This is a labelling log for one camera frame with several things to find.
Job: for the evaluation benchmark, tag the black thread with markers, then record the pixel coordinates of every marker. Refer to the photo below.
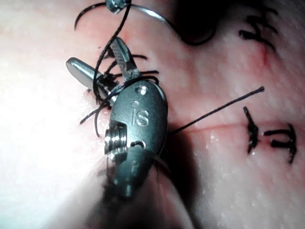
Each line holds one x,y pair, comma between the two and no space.
217,110

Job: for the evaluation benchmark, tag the dark right arm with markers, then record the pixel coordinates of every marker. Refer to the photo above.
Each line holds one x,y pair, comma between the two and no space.
143,214

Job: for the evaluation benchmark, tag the right arm needle driver jaw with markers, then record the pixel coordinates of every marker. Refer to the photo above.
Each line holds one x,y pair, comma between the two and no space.
82,71
124,57

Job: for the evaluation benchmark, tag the left arm needle driver jaw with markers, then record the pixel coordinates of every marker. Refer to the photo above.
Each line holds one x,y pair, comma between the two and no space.
116,6

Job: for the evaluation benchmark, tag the curved steel needle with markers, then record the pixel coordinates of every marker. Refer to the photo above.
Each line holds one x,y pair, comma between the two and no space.
152,12

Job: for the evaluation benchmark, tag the tissue pad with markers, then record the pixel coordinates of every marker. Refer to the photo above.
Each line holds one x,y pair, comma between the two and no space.
226,190

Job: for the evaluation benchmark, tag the right arm needle driver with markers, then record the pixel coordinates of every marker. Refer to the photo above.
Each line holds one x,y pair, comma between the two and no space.
143,128

